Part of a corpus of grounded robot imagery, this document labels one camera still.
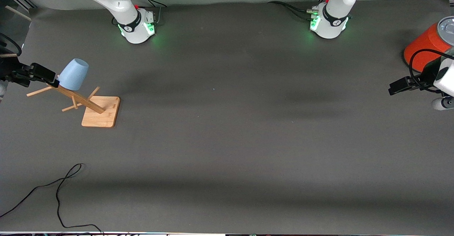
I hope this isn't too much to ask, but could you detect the orange cylindrical container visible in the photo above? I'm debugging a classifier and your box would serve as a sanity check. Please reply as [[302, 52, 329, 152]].
[[403, 16, 454, 73]]

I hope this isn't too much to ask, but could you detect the black right arm base cable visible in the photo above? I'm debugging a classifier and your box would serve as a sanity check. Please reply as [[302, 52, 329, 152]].
[[133, 0, 167, 24]]

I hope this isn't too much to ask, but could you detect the black left arm base cable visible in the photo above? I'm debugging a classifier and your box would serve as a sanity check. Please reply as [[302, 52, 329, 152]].
[[267, 0, 332, 21]]

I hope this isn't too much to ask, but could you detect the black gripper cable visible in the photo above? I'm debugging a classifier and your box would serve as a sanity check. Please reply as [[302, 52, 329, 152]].
[[0, 33, 22, 57], [409, 49, 454, 94]]

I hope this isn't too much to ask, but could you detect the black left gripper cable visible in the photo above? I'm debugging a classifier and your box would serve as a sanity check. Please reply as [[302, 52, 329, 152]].
[[409, 49, 454, 94]]

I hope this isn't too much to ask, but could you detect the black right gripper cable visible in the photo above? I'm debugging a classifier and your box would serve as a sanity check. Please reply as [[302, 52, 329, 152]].
[[0, 33, 22, 57]]

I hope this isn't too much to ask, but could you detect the wooden mug tree stand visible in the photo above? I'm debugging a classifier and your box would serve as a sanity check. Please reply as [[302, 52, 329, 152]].
[[27, 84, 121, 128]]

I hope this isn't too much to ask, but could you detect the light blue plastic cup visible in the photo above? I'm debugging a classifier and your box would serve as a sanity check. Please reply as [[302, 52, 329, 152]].
[[58, 58, 89, 91]]

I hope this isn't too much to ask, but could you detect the long black table cable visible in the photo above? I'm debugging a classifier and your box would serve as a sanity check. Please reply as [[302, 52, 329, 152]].
[[0, 163, 104, 236]]

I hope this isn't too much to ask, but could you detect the black arm base cable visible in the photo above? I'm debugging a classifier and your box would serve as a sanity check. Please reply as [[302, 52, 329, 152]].
[[133, 0, 167, 24], [267, 0, 332, 21]]

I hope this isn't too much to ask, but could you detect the thin wooden slat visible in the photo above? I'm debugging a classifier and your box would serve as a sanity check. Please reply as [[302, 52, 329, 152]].
[[5, 5, 32, 21]]

